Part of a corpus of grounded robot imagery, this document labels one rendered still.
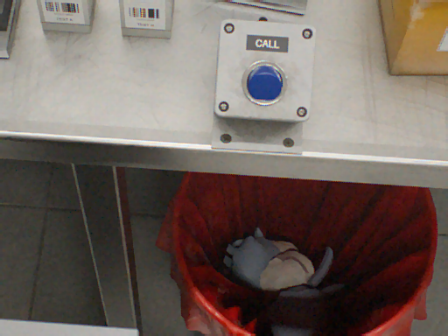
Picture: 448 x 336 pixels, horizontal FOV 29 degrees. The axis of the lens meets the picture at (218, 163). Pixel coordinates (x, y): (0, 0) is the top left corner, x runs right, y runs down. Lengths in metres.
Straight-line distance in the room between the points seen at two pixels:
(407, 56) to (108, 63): 0.24
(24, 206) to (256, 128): 1.00
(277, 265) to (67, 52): 0.70
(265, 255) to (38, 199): 0.49
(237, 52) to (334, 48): 0.13
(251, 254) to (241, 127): 0.68
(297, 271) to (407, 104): 0.65
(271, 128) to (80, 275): 0.94
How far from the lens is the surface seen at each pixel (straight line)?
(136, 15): 0.70
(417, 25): 0.67
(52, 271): 1.57
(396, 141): 0.69
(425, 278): 1.12
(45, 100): 0.69
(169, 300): 1.54
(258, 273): 1.33
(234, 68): 0.62
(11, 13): 0.73
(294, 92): 0.62
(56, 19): 0.72
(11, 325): 0.53
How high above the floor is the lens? 1.45
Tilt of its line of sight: 62 degrees down
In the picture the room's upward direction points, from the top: 5 degrees clockwise
